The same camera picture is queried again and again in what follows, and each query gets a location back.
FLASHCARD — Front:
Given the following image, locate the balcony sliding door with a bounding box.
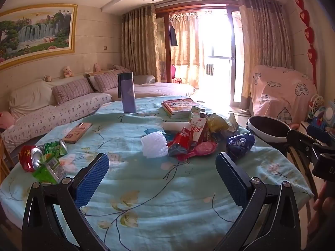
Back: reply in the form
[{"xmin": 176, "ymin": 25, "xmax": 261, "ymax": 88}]
[{"xmin": 225, "ymin": 5, "xmax": 246, "ymax": 105}]

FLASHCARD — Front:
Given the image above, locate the blue crumpled packet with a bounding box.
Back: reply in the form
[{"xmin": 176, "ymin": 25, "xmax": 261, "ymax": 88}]
[{"xmin": 226, "ymin": 133, "xmax": 256, "ymax": 160}]

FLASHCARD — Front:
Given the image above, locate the dark hanging garment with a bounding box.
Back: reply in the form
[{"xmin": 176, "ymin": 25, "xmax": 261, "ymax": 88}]
[{"xmin": 170, "ymin": 23, "xmax": 179, "ymax": 47}]

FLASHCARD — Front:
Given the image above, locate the beige patterned curtain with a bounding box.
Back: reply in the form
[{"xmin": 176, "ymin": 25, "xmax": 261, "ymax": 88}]
[
  {"xmin": 121, "ymin": 5, "xmax": 158, "ymax": 79},
  {"xmin": 238, "ymin": 0, "xmax": 294, "ymax": 108}
]

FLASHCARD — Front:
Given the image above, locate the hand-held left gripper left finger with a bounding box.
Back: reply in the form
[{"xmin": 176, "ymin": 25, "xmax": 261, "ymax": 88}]
[{"xmin": 22, "ymin": 153, "xmax": 110, "ymax": 251}]

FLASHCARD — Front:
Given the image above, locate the green crumpled packet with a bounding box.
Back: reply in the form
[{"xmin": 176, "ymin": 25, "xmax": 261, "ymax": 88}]
[{"xmin": 43, "ymin": 139, "xmax": 68, "ymax": 158}]

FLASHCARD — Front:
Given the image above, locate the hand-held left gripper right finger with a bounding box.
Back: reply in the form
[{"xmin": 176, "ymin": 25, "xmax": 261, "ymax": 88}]
[{"xmin": 215, "ymin": 152, "xmax": 300, "ymax": 251}]

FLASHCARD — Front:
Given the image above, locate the framed waterfall painting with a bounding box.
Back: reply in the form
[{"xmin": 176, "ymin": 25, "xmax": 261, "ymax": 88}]
[{"xmin": 0, "ymin": 4, "xmax": 78, "ymax": 67}]

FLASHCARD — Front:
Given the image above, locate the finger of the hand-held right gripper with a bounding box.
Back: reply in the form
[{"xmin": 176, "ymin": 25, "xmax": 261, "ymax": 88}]
[
  {"xmin": 306, "ymin": 124, "xmax": 335, "ymax": 148},
  {"xmin": 286, "ymin": 129, "xmax": 320, "ymax": 160}
]

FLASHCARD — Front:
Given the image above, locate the pile of colourful toys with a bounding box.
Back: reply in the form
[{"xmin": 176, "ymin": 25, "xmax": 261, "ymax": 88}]
[{"xmin": 307, "ymin": 93, "xmax": 335, "ymax": 132}]

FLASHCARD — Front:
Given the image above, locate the phone in orange case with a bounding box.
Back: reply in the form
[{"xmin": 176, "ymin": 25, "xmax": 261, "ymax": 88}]
[{"xmin": 63, "ymin": 122, "xmax": 93, "ymax": 144}]

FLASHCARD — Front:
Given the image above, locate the yellow-green plastic bag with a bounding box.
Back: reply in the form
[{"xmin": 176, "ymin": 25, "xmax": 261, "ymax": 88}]
[{"xmin": 205, "ymin": 113, "xmax": 230, "ymax": 134}]

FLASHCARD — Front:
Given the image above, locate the pink plastic toy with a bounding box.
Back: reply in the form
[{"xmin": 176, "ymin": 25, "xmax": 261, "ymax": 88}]
[{"xmin": 177, "ymin": 141, "xmax": 218, "ymax": 162}]

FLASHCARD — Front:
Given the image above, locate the clear crumpled wrapper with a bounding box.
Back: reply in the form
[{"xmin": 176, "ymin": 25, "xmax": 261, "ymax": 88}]
[{"xmin": 226, "ymin": 113, "xmax": 240, "ymax": 137}]

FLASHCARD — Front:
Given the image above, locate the white cushion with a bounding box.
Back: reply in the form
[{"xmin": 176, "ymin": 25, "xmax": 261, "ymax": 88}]
[{"xmin": 9, "ymin": 80, "xmax": 57, "ymax": 121}]

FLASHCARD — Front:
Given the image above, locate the white bin with dark liner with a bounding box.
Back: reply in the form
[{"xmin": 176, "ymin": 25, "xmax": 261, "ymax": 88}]
[{"xmin": 247, "ymin": 115, "xmax": 291, "ymax": 149}]

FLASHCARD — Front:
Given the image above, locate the small green drink carton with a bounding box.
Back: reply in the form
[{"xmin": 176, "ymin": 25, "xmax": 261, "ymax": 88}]
[{"xmin": 190, "ymin": 105, "xmax": 206, "ymax": 122}]

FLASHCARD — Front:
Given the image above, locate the wooden chair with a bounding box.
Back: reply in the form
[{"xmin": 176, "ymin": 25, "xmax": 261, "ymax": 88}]
[{"xmin": 0, "ymin": 135, "xmax": 15, "ymax": 181}]

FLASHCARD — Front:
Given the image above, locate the stack of picture books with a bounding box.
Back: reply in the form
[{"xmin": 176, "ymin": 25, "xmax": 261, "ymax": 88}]
[{"xmin": 161, "ymin": 98, "xmax": 206, "ymax": 119}]

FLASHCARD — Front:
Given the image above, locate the white paper roll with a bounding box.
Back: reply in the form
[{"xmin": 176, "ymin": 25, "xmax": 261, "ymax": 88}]
[{"xmin": 163, "ymin": 121, "xmax": 191, "ymax": 133}]

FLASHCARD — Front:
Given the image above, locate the sheer curtain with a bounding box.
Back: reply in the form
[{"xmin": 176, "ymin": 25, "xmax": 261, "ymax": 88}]
[{"xmin": 170, "ymin": 12, "xmax": 201, "ymax": 70}]

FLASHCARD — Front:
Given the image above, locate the striped pink cushion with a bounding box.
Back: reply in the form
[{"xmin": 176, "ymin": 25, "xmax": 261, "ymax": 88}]
[
  {"xmin": 52, "ymin": 78, "xmax": 95, "ymax": 105},
  {"xmin": 92, "ymin": 72, "xmax": 120, "ymax": 93}
]

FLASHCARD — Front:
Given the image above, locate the white carton with red print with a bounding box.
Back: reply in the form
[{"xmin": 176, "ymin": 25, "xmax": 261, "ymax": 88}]
[{"xmin": 189, "ymin": 117, "xmax": 208, "ymax": 144}]

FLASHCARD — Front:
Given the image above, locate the purple water bottle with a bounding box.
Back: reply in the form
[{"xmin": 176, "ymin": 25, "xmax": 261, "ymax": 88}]
[{"xmin": 116, "ymin": 72, "xmax": 137, "ymax": 113}]

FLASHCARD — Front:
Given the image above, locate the red heart string decoration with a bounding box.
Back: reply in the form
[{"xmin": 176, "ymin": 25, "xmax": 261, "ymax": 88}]
[{"xmin": 295, "ymin": 0, "xmax": 318, "ymax": 89}]

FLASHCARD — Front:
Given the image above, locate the white foam fruit net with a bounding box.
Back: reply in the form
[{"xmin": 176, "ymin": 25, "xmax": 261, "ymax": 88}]
[{"xmin": 141, "ymin": 131, "xmax": 168, "ymax": 159}]

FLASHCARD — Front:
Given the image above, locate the person's right hand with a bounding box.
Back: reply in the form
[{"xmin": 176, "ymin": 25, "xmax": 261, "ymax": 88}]
[{"xmin": 307, "ymin": 182, "xmax": 335, "ymax": 242}]

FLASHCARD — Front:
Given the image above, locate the pink heart-print covered furniture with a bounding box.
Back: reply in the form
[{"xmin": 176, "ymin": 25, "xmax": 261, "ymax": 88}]
[{"xmin": 247, "ymin": 65, "xmax": 318, "ymax": 126}]

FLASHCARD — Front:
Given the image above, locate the red snack packet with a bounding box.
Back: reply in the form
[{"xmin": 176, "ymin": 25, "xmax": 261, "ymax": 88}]
[{"xmin": 167, "ymin": 127, "xmax": 196, "ymax": 157}]

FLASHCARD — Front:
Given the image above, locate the patterned sofa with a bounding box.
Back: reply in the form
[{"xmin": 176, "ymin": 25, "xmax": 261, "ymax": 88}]
[{"xmin": 0, "ymin": 67, "xmax": 196, "ymax": 160}]

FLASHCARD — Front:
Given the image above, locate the crushed red can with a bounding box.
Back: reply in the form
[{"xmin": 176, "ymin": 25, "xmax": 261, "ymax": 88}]
[{"xmin": 19, "ymin": 145, "xmax": 44, "ymax": 172}]

